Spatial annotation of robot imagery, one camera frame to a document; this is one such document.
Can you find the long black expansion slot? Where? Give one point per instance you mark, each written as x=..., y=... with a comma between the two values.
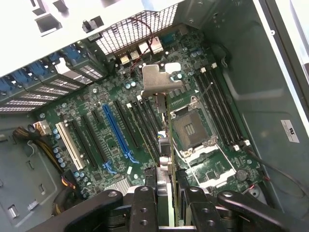
x=83, y=143
x=94, y=139
x=126, y=124

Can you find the CPU socket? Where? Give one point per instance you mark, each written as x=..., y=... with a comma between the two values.
x=188, y=128

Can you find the black RAM slot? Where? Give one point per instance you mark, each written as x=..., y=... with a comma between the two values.
x=148, y=120
x=215, y=111
x=150, y=114
x=229, y=104
x=220, y=108
x=149, y=134
x=224, y=106

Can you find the silver ethernet port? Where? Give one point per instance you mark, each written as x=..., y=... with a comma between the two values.
x=156, y=46

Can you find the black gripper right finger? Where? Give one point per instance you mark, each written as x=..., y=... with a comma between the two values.
x=205, y=212

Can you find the white label sticker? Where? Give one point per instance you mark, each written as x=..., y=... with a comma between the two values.
x=289, y=130

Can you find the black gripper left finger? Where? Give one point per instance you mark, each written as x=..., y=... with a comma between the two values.
x=143, y=210

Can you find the round coin cell battery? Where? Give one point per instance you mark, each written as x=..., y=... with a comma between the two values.
x=242, y=175

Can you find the silver USB port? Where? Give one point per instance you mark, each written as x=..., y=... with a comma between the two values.
x=123, y=59
x=134, y=55

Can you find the silver chipset heatsink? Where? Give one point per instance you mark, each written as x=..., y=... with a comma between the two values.
x=120, y=186

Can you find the white expansion slot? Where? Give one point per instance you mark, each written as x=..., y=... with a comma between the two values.
x=70, y=146

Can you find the black open PC case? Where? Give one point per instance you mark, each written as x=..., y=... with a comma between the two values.
x=253, y=72

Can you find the blue serial port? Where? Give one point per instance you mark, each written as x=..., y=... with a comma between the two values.
x=167, y=38

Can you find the open metal socket cover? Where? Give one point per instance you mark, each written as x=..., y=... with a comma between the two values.
x=217, y=181

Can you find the green motherboard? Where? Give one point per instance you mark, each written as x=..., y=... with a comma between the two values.
x=72, y=106

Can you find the blue expansion slot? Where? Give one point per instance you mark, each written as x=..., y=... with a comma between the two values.
x=115, y=130

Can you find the short black expansion slot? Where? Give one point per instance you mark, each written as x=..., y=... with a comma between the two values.
x=97, y=116

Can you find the blue slot cover clip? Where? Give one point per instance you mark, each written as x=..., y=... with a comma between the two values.
x=55, y=58
x=6, y=87
x=21, y=77
x=73, y=54
x=39, y=68

